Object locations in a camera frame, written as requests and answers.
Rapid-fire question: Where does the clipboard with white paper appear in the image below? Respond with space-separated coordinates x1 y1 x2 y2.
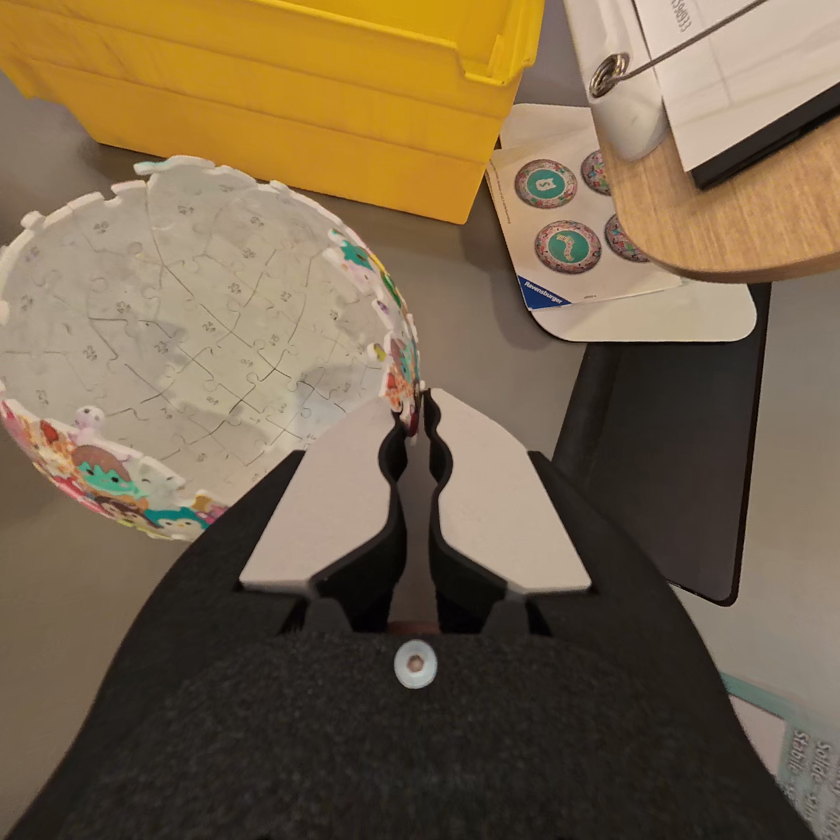
565 0 840 191

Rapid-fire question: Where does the yellow plastic bin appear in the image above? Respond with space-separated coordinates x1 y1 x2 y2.
0 0 546 224

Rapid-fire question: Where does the colourful puzzle ball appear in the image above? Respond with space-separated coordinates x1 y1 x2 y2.
0 155 421 539

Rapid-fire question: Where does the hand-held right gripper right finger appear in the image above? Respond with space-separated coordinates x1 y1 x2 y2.
420 389 592 628

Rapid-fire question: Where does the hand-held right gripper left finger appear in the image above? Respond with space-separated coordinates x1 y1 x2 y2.
239 390 413 628

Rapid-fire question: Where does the sheet with round pictures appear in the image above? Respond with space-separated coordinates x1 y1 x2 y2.
486 105 683 312

